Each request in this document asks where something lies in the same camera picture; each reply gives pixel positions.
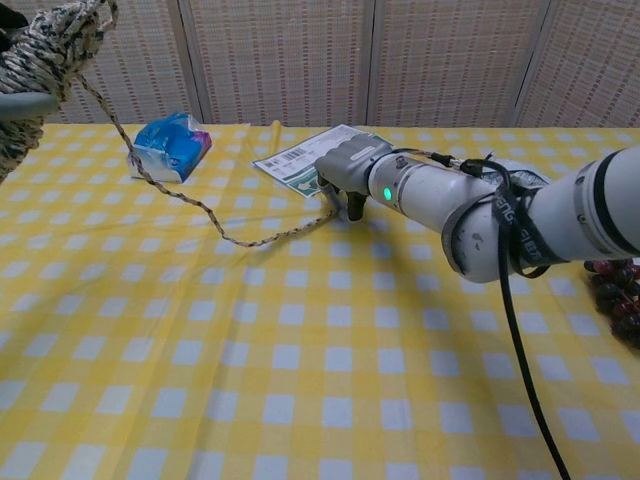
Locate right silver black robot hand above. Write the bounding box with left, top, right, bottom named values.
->
left=314, top=133, right=396, bottom=222

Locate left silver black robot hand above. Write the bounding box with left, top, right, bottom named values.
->
left=0, top=0, right=57, bottom=121

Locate beige black braided rope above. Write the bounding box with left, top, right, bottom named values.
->
left=0, top=0, right=346, bottom=249

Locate flattened green white carton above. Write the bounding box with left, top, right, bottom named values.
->
left=251, top=123, right=364, bottom=201

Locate bamboo folding screen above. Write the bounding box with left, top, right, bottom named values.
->
left=0, top=0, right=640, bottom=129

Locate blue tissue pack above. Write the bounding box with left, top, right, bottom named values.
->
left=127, top=112, right=214, bottom=185

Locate green snack bag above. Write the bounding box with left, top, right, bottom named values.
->
left=502, top=158, right=547, bottom=191

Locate yellow white checkered tablecloth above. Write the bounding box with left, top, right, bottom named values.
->
left=0, top=122, right=640, bottom=480

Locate dark red grape bunch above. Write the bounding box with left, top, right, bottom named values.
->
left=584, top=258, right=640, bottom=351

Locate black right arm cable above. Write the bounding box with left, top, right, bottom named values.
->
left=429, top=149, right=571, bottom=480

